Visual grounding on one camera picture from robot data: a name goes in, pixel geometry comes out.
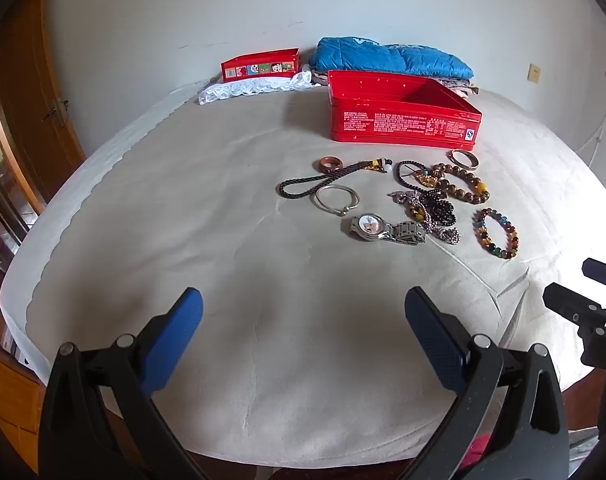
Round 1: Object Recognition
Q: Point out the black braided cord with pendant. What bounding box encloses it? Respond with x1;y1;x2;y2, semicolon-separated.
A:
278;158;394;199

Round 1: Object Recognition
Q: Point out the brown wooden bead bracelet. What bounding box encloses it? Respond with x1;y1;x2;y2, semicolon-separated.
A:
432;162;491;206

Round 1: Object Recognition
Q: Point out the multicolour bead bracelet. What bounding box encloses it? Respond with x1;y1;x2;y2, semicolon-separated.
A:
472;208;518;260

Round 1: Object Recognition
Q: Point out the red tin lid with pictures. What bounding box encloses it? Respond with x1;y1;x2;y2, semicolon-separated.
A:
221;48;301;82

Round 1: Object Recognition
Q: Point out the metal door handle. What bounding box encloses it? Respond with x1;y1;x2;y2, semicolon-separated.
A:
43;100;70;128

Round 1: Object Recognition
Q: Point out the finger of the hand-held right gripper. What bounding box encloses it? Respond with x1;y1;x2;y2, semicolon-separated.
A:
582;258;606;293
543;282;606;324

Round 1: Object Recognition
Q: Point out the large red tin box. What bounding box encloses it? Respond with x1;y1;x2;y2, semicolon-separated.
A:
327;70;484;151

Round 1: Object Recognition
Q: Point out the silver chain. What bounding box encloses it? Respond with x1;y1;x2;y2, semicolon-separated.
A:
390;190;461;246

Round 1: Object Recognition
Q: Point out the black bead necklace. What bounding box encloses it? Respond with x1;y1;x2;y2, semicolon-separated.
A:
394;160;458;228

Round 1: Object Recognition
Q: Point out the silver wristwatch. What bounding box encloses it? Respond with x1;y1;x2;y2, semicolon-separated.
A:
346;213;428;247

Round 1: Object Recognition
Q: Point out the wide silver bangle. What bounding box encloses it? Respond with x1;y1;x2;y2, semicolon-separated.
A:
450;149;480;170

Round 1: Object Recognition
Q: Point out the blue quilted jacket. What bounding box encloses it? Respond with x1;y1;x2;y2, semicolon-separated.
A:
310;36;476;81

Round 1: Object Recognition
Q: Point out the folded patterned cloth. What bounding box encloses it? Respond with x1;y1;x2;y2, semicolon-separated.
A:
308;65;480;98

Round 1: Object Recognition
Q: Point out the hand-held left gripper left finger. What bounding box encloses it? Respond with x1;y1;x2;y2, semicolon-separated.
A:
39;287;206;480

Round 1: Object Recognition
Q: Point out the white lace cloth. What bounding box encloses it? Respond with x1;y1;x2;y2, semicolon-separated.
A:
199;71;328;106

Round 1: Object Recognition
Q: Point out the wooden cabinet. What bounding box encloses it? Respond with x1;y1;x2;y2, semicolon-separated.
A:
0;0;86;211

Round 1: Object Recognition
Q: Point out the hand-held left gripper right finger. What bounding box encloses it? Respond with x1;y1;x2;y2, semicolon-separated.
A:
404;286;570;480

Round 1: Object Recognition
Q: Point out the thin silver bangle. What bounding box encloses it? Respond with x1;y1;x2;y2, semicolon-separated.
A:
311;185;360;217

